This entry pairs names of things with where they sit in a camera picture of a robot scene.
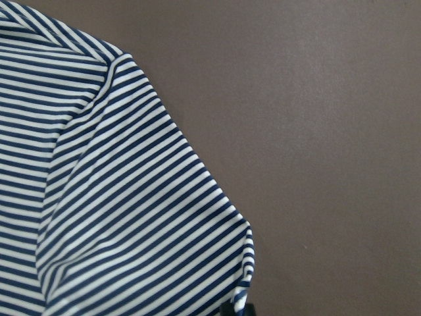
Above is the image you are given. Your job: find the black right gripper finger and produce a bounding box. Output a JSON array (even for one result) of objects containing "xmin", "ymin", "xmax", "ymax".
[{"xmin": 219, "ymin": 302, "xmax": 257, "ymax": 316}]

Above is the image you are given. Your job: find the navy white striped polo shirt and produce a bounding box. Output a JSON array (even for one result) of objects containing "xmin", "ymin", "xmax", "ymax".
[{"xmin": 1, "ymin": 1, "xmax": 255, "ymax": 315}]

